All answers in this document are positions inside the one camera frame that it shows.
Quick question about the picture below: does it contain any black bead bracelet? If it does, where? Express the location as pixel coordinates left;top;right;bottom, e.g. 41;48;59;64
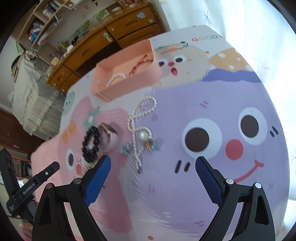
81;126;101;163

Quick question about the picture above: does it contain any pink smart watch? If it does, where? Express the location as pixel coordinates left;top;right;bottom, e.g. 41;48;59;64
98;123;118;153

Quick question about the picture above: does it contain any blue flower clip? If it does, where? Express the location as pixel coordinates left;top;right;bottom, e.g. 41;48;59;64
119;143;132;155

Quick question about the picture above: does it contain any long pearl necklace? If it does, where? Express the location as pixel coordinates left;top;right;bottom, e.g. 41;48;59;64
126;95;158;174

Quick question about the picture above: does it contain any round pearl brooch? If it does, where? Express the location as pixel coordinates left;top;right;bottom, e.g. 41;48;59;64
138;130;151;142

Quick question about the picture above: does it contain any white pearl bracelet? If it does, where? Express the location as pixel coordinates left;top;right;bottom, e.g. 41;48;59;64
105;72;127;88

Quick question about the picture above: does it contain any red string bracelet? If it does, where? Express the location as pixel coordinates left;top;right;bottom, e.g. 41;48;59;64
128;54;155;77

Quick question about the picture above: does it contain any white lace bed cover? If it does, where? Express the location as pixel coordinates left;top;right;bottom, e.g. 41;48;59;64
11;55;65;141

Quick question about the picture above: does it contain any cartoon printed table mat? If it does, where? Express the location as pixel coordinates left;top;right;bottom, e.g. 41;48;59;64
31;25;290;240

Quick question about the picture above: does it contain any pink plastic tray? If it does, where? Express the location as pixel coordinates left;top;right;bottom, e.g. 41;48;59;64
90;39;161;102

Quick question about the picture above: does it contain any wooden desk with drawers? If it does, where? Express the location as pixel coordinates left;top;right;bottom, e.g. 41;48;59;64
47;1;163;94

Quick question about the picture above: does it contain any wall shelf with items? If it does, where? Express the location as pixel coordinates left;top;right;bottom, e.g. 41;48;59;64
11;1;80;51

